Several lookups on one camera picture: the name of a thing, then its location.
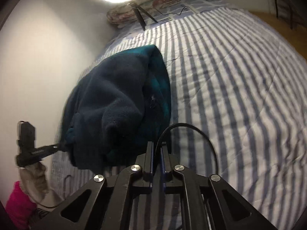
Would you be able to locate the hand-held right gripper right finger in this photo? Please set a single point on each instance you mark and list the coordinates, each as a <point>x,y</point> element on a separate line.
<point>163,163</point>

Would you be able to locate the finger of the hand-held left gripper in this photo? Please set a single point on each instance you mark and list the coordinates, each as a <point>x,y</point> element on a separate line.
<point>49,149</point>

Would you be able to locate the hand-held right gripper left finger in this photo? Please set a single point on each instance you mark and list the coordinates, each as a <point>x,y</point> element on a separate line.
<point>151,163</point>

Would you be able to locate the teal plaid fleece jacket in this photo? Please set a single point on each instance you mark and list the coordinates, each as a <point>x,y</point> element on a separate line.
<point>115,100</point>

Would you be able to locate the person's left hand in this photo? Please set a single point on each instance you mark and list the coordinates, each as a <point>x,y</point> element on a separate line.
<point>36,177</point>

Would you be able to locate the blue striped bed sheet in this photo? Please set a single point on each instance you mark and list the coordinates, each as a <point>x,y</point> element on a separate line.
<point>235,88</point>

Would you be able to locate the dark chair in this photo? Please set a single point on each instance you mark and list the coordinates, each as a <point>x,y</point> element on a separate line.
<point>284,12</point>

